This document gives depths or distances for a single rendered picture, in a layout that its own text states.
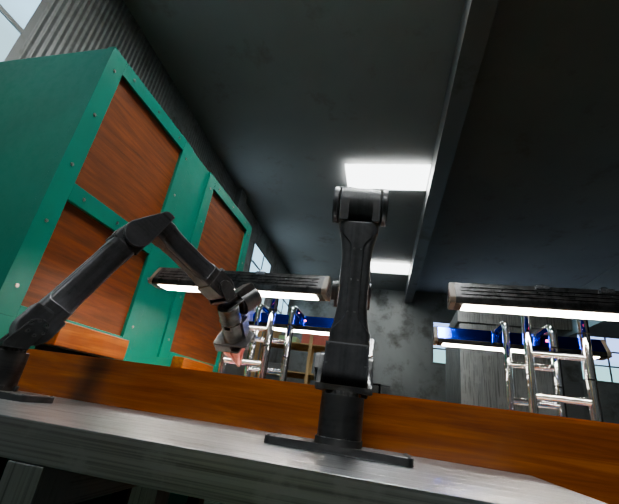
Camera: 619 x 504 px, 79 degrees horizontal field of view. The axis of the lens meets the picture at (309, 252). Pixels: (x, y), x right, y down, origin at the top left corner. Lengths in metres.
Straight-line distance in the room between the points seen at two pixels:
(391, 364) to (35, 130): 9.73
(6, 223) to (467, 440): 1.27
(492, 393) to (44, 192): 5.27
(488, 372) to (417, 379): 4.95
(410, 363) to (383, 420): 9.76
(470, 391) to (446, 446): 4.87
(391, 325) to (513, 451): 9.94
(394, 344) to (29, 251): 9.80
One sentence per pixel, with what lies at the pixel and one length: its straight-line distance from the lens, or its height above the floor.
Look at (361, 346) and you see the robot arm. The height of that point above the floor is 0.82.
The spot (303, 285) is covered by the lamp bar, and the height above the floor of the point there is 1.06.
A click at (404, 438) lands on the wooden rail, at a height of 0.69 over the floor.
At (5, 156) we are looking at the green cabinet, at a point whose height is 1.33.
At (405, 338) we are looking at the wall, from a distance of 10.61.
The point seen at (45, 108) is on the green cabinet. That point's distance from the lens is 1.60.
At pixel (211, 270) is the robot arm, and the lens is 0.99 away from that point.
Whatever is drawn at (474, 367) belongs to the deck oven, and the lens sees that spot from 5.67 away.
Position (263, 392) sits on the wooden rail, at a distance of 0.81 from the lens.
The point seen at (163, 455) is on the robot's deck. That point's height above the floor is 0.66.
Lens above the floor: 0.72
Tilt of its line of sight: 23 degrees up
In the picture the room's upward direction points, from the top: 8 degrees clockwise
